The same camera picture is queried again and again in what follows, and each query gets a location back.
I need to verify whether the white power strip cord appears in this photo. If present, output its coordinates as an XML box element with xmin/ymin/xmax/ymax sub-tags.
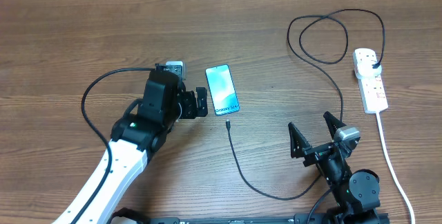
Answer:
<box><xmin>375</xmin><ymin>111</ymin><xmax>416</xmax><ymax>224</ymax></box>

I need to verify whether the white charger plug adapter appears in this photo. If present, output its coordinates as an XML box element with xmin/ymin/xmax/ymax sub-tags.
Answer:
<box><xmin>354</xmin><ymin>59</ymin><xmax>382</xmax><ymax>80</ymax></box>

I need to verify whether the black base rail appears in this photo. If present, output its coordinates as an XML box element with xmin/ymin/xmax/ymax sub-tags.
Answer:
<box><xmin>110</xmin><ymin>207</ymin><xmax>346</xmax><ymax>224</ymax></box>

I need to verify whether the black USB charging cable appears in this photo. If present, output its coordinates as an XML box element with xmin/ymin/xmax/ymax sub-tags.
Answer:
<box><xmin>225</xmin><ymin>8</ymin><xmax>386</xmax><ymax>201</ymax></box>

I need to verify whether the white power strip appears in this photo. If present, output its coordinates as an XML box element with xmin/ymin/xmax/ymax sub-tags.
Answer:
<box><xmin>353</xmin><ymin>48</ymin><xmax>388</xmax><ymax>114</ymax></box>

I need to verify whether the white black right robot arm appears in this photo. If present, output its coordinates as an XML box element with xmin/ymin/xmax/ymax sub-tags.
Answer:
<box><xmin>288</xmin><ymin>111</ymin><xmax>390</xmax><ymax>224</ymax></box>

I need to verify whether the Samsung Galaxy smartphone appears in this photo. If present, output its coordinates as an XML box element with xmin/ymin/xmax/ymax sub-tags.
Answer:
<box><xmin>205</xmin><ymin>64</ymin><xmax>240</xmax><ymax>116</ymax></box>

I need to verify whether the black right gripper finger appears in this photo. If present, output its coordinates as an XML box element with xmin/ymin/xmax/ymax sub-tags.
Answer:
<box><xmin>288</xmin><ymin>122</ymin><xmax>311</xmax><ymax>158</ymax></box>
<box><xmin>323</xmin><ymin>111</ymin><xmax>346</xmax><ymax>138</ymax></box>

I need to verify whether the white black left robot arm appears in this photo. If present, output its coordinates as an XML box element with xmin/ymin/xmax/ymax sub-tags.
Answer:
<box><xmin>56</xmin><ymin>64</ymin><xmax>207</xmax><ymax>224</ymax></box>

